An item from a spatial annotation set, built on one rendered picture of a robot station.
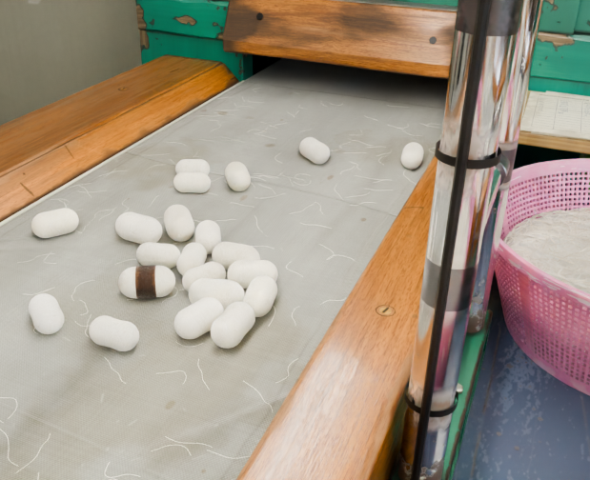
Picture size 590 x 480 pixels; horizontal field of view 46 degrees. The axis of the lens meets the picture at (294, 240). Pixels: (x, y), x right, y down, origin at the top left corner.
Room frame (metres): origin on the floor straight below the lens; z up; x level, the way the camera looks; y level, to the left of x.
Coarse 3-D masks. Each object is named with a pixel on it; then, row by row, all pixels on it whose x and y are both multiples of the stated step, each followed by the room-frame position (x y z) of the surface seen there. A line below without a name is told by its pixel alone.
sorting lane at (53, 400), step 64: (192, 128) 0.73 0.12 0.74; (256, 128) 0.73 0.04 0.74; (320, 128) 0.73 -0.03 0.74; (384, 128) 0.74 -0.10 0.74; (64, 192) 0.55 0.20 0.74; (128, 192) 0.56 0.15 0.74; (192, 192) 0.56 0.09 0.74; (256, 192) 0.56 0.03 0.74; (320, 192) 0.56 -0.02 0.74; (384, 192) 0.57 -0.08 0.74; (0, 256) 0.44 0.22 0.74; (64, 256) 0.44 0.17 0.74; (128, 256) 0.44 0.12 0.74; (320, 256) 0.45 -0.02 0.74; (0, 320) 0.36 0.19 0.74; (64, 320) 0.36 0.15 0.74; (128, 320) 0.36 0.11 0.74; (256, 320) 0.37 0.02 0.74; (320, 320) 0.37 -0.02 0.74; (0, 384) 0.30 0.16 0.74; (64, 384) 0.30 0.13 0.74; (128, 384) 0.30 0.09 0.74; (192, 384) 0.30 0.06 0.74; (256, 384) 0.30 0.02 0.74; (0, 448) 0.25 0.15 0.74; (64, 448) 0.25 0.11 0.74; (128, 448) 0.25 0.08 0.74; (192, 448) 0.26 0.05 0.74
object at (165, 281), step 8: (128, 272) 0.39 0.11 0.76; (160, 272) 0.39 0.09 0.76; (168, 272) 0.39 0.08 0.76; (120, 280) 0.39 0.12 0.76; (128, 280) 0.38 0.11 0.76; (160, 280) 0.39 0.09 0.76; (168, 280) 0.39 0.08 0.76; (120, 288) 0.39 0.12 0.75; (128, 288) 0.38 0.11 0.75; (160, 288) 0.38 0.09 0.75; (168, 288) 0.39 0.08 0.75; (128, 296) 0.38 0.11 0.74; (160, 296) 0.39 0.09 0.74
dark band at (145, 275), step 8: (136, 272) 0.39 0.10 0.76; (144, 272) 0.39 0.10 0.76; (152, 272) 0.39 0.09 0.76; (136, 280) 0.38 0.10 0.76; (144, 280) 0.38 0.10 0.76; (152, 280) 0.39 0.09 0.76; (136, 288) 0.38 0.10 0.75; (144, 288) 0.38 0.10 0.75; (152, 288) 0.38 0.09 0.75; (136, 296) 0.38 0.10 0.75; (144, 296) 0.38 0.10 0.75; (152, 296) 0.38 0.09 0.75
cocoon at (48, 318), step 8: (40, 296) 0.36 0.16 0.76; (48, 296) 0.36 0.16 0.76; (32, 304) 0.36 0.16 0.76; (40, 304) 0.35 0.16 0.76; (48, 304) 0.35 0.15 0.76; (56, 304) 0.36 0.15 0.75; (32, 312) 0.35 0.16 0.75; (40, 312) 0.35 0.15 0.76; (48, 312) 0.35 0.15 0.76; (56, 312) 0.35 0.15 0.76; (32, 320) 0.35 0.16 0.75; (40, 320) 0.34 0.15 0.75; (48, 320) 0.34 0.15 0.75; (56, 320) 0.35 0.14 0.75; (40, 328) 0.34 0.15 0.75; (48, 328) 0.34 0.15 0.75; (56, 328) 0.34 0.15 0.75
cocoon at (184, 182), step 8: (176, 176) 0.56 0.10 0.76; (184, 176) 0.56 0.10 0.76; (192, 176) 0.56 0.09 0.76; (200, 176) 0.56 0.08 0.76; (208, 176) 0.56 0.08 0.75; (176, 184) 0.55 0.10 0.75; (184, 184) 0.55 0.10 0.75; (192, 184) 0.55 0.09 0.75; (200, 184) 0.55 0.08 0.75; (208, 184) 0.56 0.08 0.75; (200, 192) 0.55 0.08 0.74
